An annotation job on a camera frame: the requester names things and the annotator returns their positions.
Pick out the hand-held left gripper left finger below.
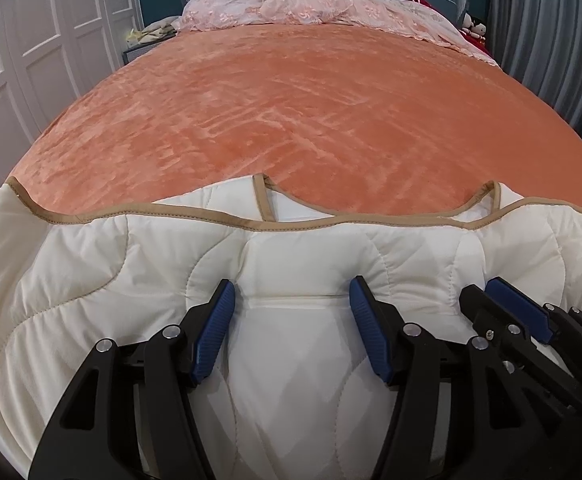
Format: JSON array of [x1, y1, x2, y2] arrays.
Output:
[[28, 280, 236, 480]]

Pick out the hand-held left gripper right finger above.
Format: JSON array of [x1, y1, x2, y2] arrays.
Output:
[[349, 276, 536, 480]]

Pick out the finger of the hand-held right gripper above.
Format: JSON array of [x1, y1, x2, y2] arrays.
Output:
[[486, 277, 579, 346], [459, 284, 516, 341]]

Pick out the cream quilted jacket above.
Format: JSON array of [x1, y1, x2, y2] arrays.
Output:
[[0, 172, 582, 480]]

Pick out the orange plush blanket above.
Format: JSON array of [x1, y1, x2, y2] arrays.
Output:
[[3, 25, 582, 221]]

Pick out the red cushion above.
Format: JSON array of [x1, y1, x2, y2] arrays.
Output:
[[458, 30, 489, 53]]

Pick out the grey curtain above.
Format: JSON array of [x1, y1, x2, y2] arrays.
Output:
[[488, 0, 582, 161]]

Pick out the grey nightstand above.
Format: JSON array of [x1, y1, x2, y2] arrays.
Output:
[[122, 35, 169, 66]]

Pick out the pale crumpled cloth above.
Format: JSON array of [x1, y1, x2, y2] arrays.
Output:
[[127, 16, 178, 43]]

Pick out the red cloth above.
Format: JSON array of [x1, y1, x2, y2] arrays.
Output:
[[403, 0, 446, 13]]

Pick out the pink floral quilt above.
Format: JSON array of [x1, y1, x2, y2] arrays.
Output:
[[173, 0, 499, 66]]

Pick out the white wardrobe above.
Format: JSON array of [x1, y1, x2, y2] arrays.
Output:
[[0, 0, 144, 211]]

